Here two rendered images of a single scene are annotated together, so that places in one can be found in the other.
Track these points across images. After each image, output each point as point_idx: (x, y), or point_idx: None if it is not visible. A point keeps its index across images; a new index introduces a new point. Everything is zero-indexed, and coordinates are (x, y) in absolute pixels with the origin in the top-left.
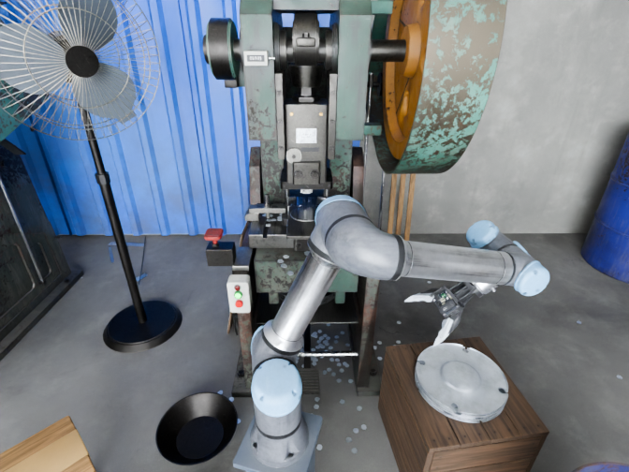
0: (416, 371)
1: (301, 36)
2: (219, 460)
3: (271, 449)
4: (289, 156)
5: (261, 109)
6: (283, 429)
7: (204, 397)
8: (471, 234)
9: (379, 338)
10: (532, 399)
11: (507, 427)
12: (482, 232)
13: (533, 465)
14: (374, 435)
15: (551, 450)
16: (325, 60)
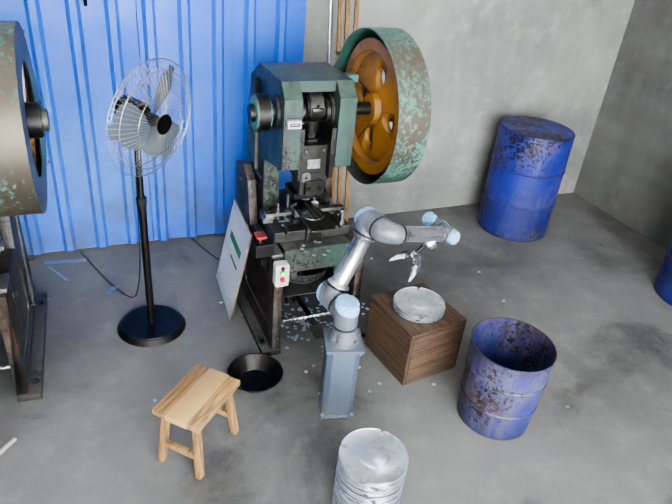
0: (395, 303)
1: (315, 107)
2: (276, 389)
3: (347, 338)
4: (303, 178)
5: (291, 151)
6: (353, 326)
7: (247, 358)
8: (424, 219)
9: None
10: None
11: (447, 321)
12: (429, 218)
13: (460, 353)
14: (368, 357)
15: (469, 344)
16: (323, 116)
